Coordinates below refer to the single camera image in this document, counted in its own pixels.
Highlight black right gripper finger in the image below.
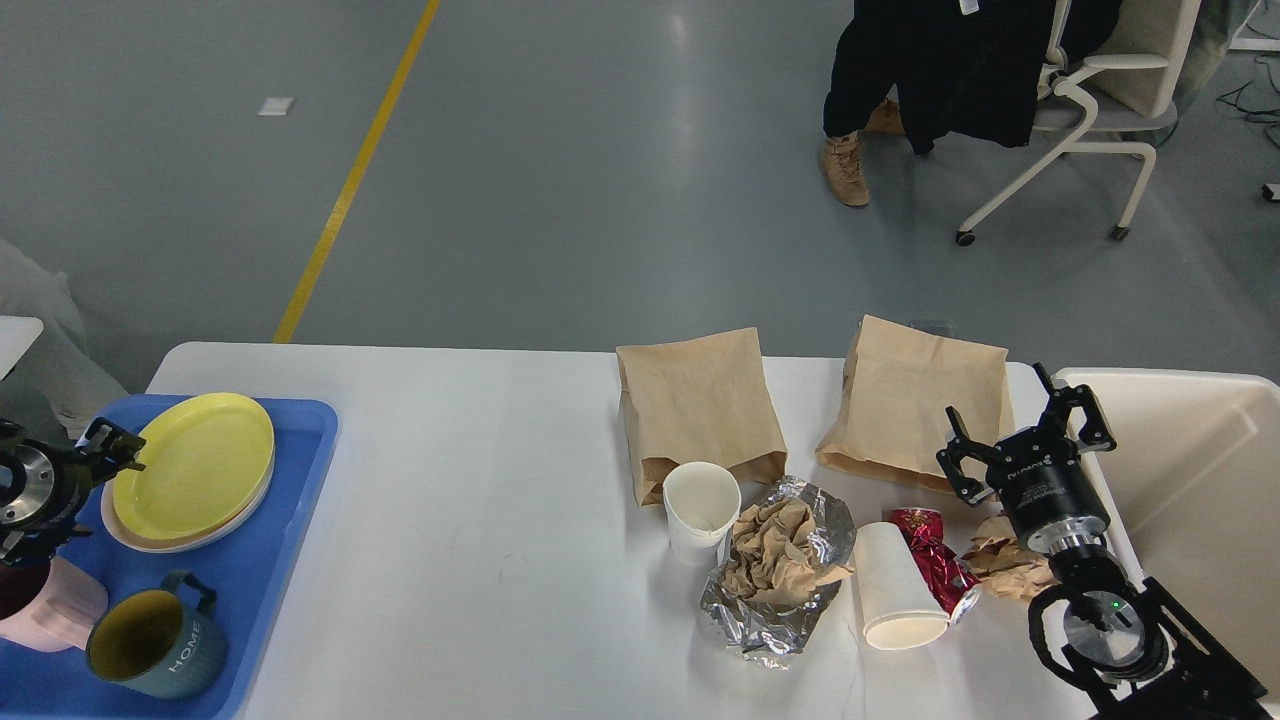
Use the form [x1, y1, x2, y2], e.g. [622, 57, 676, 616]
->
[934, 406, 1004, 509]
[1032, 363, 1117, 454]

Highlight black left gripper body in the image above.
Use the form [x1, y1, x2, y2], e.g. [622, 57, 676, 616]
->
[1, 419, 96, 537]

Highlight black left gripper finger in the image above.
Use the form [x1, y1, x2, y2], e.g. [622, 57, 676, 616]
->
[78, 416, 147, 486]
[1, 525, 93, 568]

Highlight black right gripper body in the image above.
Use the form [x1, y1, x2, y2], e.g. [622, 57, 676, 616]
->
[988, 427, 1110, 553]

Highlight pink mug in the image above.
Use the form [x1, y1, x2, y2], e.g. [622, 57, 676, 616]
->
[1, 556, 108, 652]

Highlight yellow plastic plate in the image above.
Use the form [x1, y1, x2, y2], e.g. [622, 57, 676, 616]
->
[105, 393, 275, 542]

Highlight brown paper bag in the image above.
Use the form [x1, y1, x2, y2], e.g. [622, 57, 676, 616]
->
[815, 315, 1012, 495]
[616, 328, 788, 506]

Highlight dark green mug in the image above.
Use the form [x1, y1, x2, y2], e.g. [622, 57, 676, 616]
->
[84, 570, 229, 700]

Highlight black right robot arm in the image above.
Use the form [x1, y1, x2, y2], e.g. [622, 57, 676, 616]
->
[937, 364, 1267, 719]

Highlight person in white trousers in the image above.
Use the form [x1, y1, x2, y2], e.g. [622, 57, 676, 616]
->
[1, 240, 127, 439]

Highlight small crumpled brown paper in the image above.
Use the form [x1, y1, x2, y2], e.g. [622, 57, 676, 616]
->
[963, 514, 1059, 602]

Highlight pink plate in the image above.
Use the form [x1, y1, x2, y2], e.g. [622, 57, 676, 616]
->
[99, 471, 273, 553]

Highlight white plastic bin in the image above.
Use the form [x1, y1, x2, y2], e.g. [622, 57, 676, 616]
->
[1059, 368, 1279, 710]

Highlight red snack wrapper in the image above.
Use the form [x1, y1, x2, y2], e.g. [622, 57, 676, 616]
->
[888, 507, 980, 624]

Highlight white side table left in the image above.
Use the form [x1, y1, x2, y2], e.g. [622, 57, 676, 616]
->
[0, 315, 45, 380]

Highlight lying white paper cup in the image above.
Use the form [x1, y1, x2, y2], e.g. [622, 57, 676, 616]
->
[852, 521, 950, 650]

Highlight blue plastic tray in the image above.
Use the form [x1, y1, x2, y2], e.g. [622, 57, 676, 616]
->
[1, 398, 339, 719]

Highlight crumpled brown paper in foil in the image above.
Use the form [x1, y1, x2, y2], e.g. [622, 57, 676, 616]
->
[721, 498, 852, 607]

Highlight upright white paper cup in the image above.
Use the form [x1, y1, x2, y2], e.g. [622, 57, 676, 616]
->
[662, 461, 741, 568]

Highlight crumpled aluminium foil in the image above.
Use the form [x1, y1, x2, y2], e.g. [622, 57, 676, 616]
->
[699, 477, 855, 667]

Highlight white office chair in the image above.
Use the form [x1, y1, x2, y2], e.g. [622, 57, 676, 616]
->
[956, 1, 1199, 246]

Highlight black jacket on chair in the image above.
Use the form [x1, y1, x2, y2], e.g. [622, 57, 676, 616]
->
[890, 0, 1123, 158]

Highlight person in black trousers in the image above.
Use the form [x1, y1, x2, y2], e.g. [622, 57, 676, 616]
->
[820, 1, 902, 208]

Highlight white desk leg background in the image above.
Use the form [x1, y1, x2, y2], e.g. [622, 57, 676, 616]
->
[1228, 1, 1279, 53]

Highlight black floor cables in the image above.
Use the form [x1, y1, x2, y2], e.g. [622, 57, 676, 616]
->
[1215, 82, 1280, 151]

